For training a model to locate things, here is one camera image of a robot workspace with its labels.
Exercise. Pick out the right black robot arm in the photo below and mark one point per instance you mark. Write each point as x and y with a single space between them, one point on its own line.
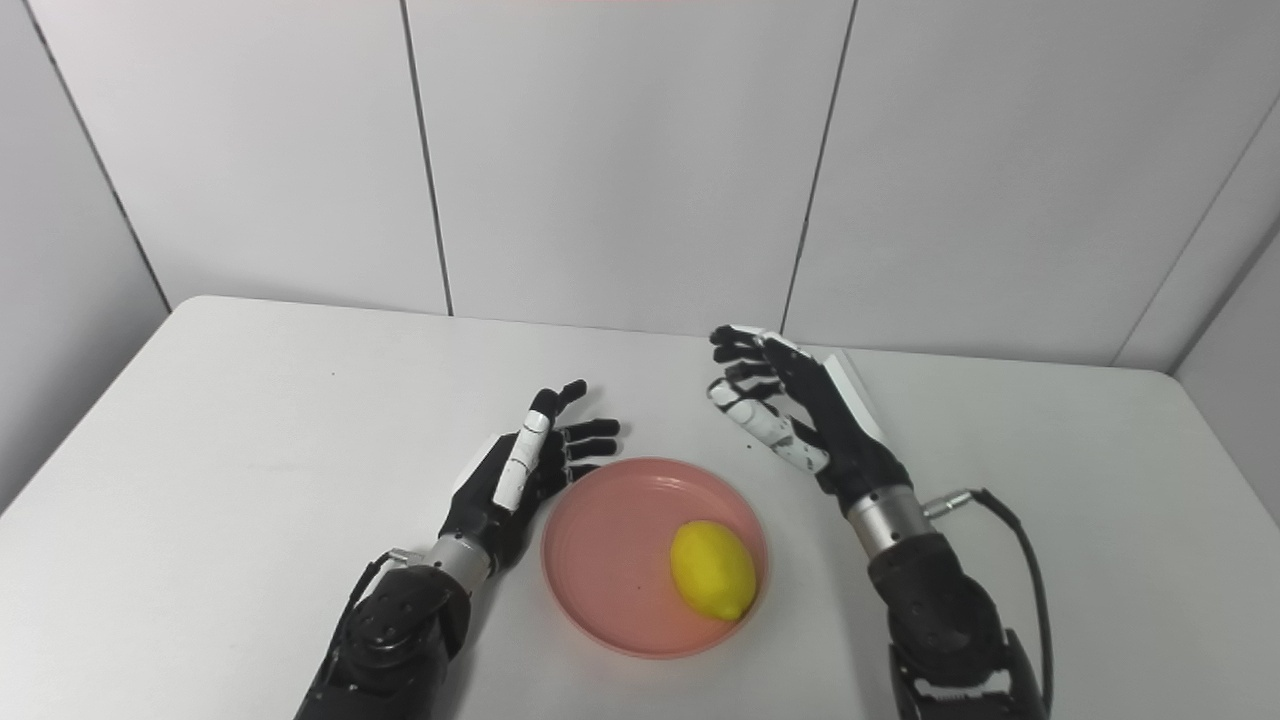
940 610

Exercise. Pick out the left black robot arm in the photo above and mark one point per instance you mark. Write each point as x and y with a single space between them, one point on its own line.
400 630

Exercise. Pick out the yellow lemon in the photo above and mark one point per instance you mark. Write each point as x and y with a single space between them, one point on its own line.
712 570

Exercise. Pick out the pink round plate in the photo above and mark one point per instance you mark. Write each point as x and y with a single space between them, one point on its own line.
620 570

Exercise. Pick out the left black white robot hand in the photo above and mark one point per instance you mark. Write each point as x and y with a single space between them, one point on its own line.
510 480

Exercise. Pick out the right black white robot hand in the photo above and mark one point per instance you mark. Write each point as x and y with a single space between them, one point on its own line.
830 420

